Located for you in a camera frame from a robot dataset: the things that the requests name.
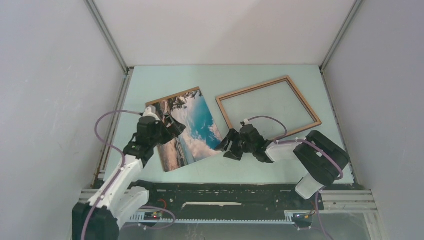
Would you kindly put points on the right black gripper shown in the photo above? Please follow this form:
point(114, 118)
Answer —
point(234, 154)

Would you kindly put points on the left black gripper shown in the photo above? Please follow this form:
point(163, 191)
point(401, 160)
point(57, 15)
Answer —
point(176, 128)

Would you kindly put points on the landscape photo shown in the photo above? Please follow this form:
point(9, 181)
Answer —
point(201, 136)

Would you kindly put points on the wooden picture frame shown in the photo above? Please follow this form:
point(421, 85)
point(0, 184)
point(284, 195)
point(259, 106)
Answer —
point(275, 107)

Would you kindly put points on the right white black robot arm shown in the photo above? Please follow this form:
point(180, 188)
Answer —
point(322, 158)

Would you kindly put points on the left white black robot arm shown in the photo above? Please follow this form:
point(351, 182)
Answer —
point(116, 188)

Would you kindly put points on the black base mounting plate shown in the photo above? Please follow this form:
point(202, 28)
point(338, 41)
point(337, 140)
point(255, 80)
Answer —
point(229, 202)

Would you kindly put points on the small green circuit board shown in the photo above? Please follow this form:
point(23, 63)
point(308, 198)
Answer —
point(152, 216)

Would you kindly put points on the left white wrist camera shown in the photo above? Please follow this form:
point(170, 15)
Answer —
point(150, 111)

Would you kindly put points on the aluminium rail frame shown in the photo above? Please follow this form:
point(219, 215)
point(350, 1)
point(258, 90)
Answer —
point(340, 199)

